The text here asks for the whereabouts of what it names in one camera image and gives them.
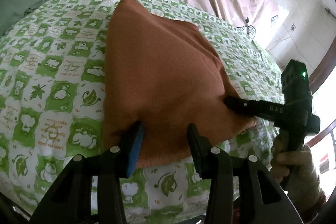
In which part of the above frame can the rust orange knit sweater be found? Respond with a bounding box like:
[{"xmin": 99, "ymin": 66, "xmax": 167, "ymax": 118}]
[{"xmin": 102, "ymin": 0, "xmax": 256, "ymax": 168}]

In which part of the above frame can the person's right hand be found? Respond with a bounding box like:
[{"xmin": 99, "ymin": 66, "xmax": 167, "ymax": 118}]
[{"xmin": 270, "ymin": 132, "xmax": 321, "ymax": 209}]

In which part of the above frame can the green white patterned bedsheet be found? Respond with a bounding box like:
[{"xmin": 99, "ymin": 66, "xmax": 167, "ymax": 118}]
[{"xmin": 1, "ymin": 0, "xmax": 284, "ymax": 223}]

